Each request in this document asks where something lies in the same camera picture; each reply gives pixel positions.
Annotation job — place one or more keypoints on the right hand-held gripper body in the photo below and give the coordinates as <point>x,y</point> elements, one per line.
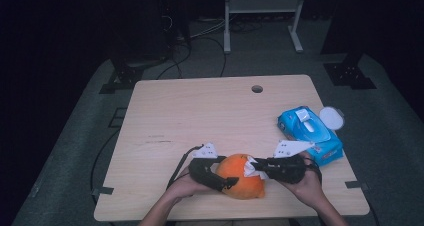
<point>288,169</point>

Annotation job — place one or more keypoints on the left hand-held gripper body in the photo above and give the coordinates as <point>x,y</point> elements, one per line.
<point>201,172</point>

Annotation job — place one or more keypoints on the orange plush toy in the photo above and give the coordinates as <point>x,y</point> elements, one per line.
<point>240,184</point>

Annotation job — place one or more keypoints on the white wet wipe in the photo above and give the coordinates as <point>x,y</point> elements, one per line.
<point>250,169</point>

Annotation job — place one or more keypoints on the blue wet wipe pack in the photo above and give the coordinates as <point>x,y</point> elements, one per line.
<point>325,142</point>

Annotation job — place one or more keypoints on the person's left hand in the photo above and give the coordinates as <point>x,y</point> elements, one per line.
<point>186,187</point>

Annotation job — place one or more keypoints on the person's right hand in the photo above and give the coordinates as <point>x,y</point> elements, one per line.
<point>308,187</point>

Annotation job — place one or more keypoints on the dark tape strip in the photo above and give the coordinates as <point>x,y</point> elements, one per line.
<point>356,185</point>
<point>103,190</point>

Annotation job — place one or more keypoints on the black stand base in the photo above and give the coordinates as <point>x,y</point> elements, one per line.
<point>350,74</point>
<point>125,76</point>

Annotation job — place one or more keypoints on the white metal stand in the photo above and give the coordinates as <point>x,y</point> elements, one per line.
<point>261,5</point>

